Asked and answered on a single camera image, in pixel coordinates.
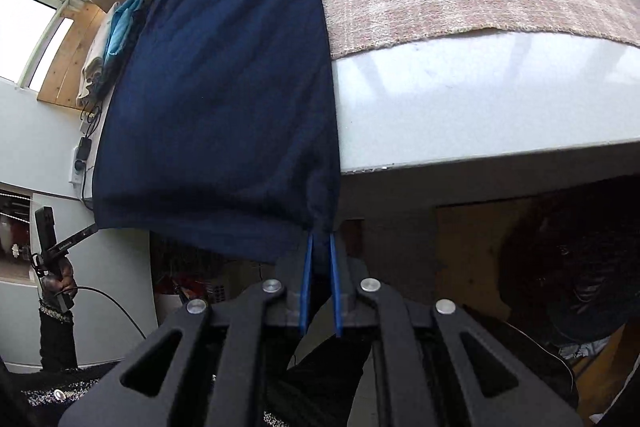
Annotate folded beige garment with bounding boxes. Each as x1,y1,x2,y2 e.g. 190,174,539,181
76,4,121,100

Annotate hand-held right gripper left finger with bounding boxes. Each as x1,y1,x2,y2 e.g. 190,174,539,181
57,232,315,427

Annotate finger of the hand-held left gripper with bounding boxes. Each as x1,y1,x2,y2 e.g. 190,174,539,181
49,223,97,259

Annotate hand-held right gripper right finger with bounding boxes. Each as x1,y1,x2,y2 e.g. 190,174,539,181
326,231,586,427

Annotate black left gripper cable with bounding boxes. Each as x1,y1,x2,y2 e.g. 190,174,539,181
70,286,148,340

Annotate folded light blue garment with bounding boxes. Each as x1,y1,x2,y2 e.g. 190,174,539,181
102,0,146,78

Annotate person's black tweed jacket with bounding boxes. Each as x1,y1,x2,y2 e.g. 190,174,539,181
0,357,376,427

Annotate pine plank panel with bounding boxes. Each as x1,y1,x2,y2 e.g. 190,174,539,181
37,2,108,110

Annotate person's left hand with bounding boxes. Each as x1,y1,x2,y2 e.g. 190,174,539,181
40,257,77,303

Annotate navy blue hooded sweatshirt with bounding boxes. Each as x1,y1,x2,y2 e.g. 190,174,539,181
92,0,343,265

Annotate dark cloth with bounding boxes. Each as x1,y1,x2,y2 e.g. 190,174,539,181
500,187,640,348

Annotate person's left forearm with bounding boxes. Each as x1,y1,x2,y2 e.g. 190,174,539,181
39,299,80,370

